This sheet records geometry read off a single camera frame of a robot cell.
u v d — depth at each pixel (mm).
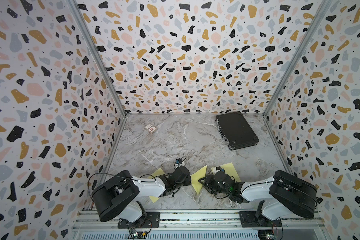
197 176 893
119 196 431
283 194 461
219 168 852
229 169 931
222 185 663
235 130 1071
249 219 743
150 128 1101
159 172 906
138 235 706
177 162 802
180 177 676
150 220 735
